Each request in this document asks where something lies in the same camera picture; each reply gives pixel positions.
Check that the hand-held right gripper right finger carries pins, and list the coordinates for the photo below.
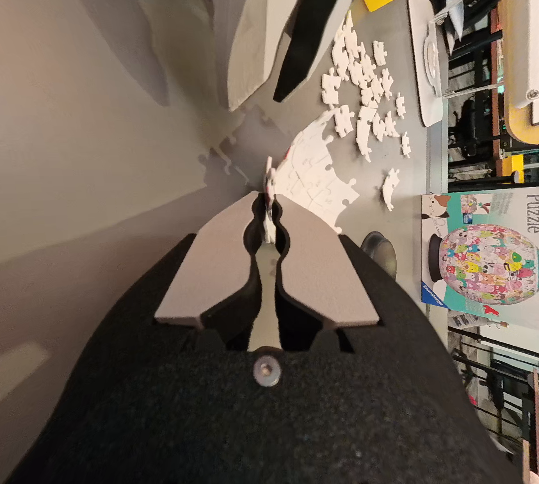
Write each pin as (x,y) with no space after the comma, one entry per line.
(324,277)

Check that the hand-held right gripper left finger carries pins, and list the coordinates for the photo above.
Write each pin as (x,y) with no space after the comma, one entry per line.
(210,273)

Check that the curved assembled puzzle section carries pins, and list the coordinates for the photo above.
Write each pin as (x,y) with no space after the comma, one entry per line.
(316,168)

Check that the pile of white puzzle pieces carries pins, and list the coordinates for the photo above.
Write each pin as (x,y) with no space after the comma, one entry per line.
(362,84)

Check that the joined white puzzle piece pair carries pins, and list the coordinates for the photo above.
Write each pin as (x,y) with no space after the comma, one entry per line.
(390,189)

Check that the colourful puzzle ball box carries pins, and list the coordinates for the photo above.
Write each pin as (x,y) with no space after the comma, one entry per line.
(488,256)

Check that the black round stand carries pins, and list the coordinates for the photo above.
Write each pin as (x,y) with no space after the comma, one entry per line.
(381,252)

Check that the white document holder stand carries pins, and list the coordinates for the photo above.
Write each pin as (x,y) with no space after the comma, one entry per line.
(522,29)

